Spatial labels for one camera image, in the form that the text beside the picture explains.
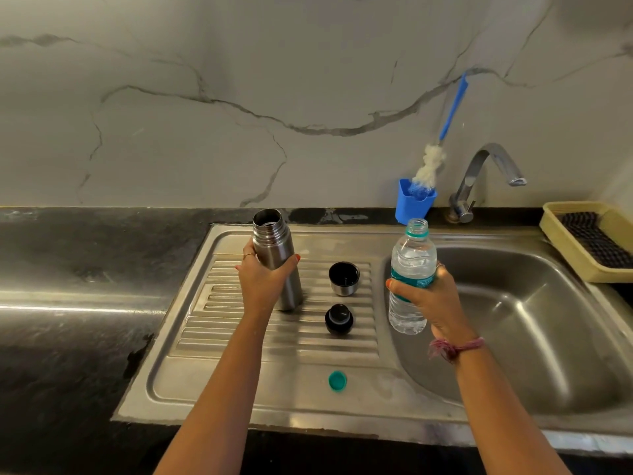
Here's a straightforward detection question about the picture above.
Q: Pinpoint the person's right hand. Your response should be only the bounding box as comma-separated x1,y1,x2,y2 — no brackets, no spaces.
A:
385,261,479,346

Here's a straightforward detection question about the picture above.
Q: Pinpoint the stainless steel sink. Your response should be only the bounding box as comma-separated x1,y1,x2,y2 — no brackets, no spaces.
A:
111,223,633,456

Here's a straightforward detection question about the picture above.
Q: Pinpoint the yellow plastic basket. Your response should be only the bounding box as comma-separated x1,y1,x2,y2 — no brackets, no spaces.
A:
539,201,633,284

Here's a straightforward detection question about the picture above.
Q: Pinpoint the dark checked cloth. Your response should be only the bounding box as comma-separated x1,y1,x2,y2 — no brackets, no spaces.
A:
558,211,633,270

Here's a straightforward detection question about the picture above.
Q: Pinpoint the stainless steel flask body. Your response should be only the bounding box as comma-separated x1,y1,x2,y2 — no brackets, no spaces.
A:
252,208,304,312

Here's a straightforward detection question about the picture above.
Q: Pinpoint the blue white bottle brush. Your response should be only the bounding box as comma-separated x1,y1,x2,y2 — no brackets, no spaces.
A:
407,71,469,201

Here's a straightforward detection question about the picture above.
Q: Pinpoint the chrome faucet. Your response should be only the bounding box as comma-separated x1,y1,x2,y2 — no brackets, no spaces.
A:
447,142,528,224

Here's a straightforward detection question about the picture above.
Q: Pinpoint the person's left forearm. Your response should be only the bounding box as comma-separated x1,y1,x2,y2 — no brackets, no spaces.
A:
153,311,276,475

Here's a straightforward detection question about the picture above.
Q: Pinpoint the person's left hand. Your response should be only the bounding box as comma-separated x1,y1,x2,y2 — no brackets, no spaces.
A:
235,239,301,320

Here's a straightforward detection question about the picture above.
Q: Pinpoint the clear plastic water bottle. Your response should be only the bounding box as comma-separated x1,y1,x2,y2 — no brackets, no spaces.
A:
388,218,438,336

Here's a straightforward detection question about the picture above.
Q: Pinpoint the steel cup cap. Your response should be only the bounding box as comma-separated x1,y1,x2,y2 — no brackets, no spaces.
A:
328,261,361,298

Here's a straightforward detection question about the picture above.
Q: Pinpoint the person's right forearm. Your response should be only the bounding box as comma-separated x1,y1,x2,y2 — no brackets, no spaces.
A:
452,340,572,475

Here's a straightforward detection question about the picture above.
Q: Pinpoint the blue plastic brush holder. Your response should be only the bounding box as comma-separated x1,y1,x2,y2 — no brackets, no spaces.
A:
394,178,438,226

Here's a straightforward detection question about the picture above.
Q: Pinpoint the black stopper lid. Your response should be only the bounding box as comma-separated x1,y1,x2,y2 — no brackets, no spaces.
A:
324,303,355,336

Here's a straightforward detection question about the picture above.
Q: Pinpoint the pink thread bracelet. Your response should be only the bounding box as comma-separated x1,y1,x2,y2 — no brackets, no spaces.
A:
427,336,485,363

